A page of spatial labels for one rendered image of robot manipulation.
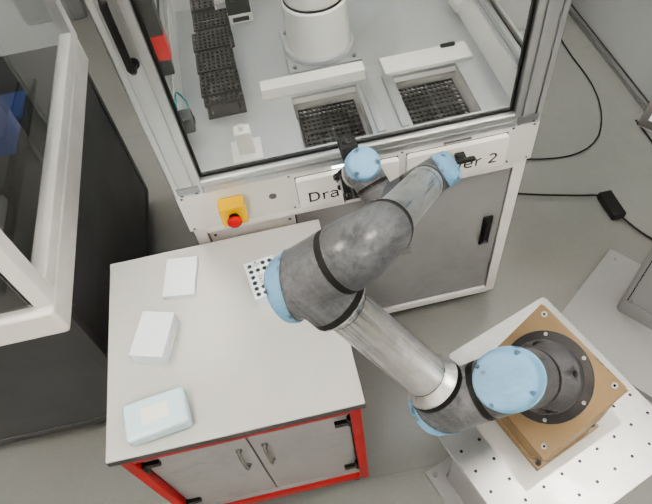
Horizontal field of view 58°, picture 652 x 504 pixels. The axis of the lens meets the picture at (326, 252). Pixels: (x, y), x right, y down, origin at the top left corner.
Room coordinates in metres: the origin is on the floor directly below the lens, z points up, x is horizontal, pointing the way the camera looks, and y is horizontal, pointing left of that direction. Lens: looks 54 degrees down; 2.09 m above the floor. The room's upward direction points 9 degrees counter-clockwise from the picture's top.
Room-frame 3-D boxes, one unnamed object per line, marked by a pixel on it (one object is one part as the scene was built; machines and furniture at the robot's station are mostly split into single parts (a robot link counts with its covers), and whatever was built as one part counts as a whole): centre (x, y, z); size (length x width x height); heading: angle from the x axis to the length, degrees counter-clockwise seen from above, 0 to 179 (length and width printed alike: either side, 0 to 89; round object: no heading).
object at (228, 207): (1.07, 0.24, 0.88); 0.07 x 0.05 x 0.07; 94
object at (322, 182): (1.11, -0.09, 0.87); 0.29 x 0.02 x 0.11; 94
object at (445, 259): (1.60, -0.11, 0.40); 1.03 x 0.95 x 0.80; 94
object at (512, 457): (0.45, -0.41, 0.38); 0.30 x 0.30 x 0.76; 23
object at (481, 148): (1.13, -0.41, 0.87); 0.29 x 0.02 x 0.11; 94
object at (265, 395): (0.78, 0.29, 0.38); 0.62 x 0.58 x 0.76; 94
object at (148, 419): (0.56, 0.46, 0.78); 0.15 x 0.10 x 0.04; 101
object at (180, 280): (0.96, 0.41, 0.77); 0.13 x 0.09 x 0.02; 176
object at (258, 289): (0.89, 0.18, 0.78); 0.12 x 0.08 x 0.04; 12
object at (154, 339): (0.77, 0.47, 0.79); 0.13 x 0.09 x 0.05; 167
